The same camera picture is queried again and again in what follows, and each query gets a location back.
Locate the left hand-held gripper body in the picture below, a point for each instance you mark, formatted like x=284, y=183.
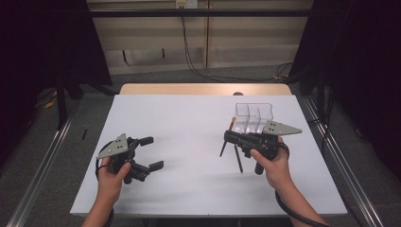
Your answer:
x=115, y=147

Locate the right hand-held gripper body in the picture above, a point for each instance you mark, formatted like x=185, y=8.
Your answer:
x=280, y=128

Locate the wooden table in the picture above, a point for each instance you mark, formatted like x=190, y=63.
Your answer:
x=189, y=89

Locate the aluminium floor rail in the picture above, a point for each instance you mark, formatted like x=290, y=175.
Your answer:
x=343, y=164
x=44, y=167

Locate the black metal stand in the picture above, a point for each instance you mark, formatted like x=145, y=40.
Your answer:
x=61, y=104

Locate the black horizontal bar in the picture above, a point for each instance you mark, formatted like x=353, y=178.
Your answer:
x=195, y=13

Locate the clear acrylic organizer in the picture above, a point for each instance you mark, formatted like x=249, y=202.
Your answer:
x=249, y=124

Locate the white wall outlet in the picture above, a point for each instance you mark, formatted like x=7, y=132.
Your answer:
x=186, y=3

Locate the person's right hand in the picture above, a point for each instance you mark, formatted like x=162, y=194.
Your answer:
x=279, y=171

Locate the white table board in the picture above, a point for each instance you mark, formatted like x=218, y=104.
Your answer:
x=189, y=123

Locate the black curtain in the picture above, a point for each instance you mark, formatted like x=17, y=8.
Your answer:
x=44, y=47
x=362, y=63

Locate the dark round table grommet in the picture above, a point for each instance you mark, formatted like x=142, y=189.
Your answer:
x=238, y=93

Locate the person's left hand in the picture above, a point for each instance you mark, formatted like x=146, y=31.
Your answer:
x=108, y=184

